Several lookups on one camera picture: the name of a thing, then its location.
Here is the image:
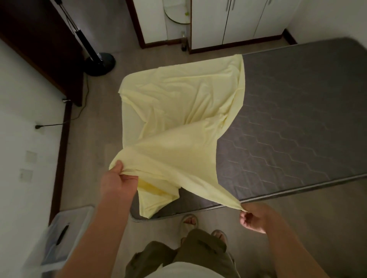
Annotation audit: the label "person's left forearm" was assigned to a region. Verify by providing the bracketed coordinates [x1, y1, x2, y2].
[55, 194, 136, 278]

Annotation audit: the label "person's right forearm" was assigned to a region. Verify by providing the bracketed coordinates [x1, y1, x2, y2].
[263, 211, 331, 278]

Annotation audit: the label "person's left hand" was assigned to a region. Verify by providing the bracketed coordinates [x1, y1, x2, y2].
[99, 160, 140, 203]

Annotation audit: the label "dark wooden door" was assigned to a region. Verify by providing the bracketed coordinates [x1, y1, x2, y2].
[0, 0, 85, 107]

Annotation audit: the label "white wardrobe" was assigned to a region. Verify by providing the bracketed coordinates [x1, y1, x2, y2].
[187, 0, 302, 55]

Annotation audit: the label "olive green shorts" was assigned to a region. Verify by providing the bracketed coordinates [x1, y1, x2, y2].
[124, 228, 240, 278]

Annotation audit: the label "dark grey mattress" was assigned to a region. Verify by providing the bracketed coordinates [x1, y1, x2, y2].
[129, 37, 367, 221]

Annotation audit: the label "beige slipper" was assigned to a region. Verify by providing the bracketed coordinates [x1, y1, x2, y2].
[210, 229, 229, 244]
[180, 214, 199, 239]

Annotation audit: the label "black power cable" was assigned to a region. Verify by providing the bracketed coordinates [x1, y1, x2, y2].
[34, 73, 90, 130]

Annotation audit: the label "person's right hand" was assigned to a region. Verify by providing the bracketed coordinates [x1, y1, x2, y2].
[239, 202, 278, 235]

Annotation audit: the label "beige left slipper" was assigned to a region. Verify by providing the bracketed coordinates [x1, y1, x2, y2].
[180, 214, 199, 239]

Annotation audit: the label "round glass corner shelf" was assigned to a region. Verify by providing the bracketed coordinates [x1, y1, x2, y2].
[163, 0, 192, 25]

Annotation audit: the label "white door brown frame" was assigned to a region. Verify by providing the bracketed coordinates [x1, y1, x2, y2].
[125, 0, 190, 50]

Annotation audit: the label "white shirt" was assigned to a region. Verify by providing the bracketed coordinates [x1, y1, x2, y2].
[144, 262, 226, 278]

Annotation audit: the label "beige right slipper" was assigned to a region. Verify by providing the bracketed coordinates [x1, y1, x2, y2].
[210, 229, 229, 244]

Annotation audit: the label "pale yellow bed sheet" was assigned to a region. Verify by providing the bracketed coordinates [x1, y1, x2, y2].
[109, 53, 247, 220]

